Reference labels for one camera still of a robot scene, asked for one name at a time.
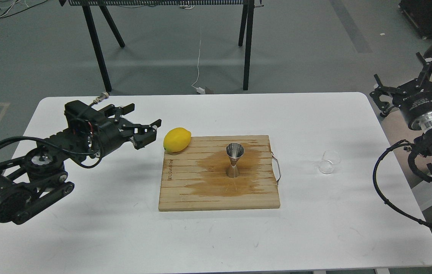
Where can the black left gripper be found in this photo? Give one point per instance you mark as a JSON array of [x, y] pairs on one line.
[[100, 132]]

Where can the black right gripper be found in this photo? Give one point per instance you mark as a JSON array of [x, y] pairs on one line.
[[423, 104]]

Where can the clear glass cup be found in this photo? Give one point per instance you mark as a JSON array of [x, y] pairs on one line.
[[329, 161]]

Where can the steel double jigger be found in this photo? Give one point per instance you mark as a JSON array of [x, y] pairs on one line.
[[234, 152]]

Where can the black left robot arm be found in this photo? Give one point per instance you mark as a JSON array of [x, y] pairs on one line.
[[31, 183]]

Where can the yellow lemon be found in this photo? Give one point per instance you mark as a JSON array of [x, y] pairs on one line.
[[177, 139]]

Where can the black equipment cart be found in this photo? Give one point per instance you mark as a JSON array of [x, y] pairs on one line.
[[419, 13]]

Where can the wooden cutting board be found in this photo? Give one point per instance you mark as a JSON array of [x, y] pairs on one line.
[[195, 178]]

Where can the black metal trestle table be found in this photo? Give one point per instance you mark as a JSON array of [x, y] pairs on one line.
[[168, 33]]

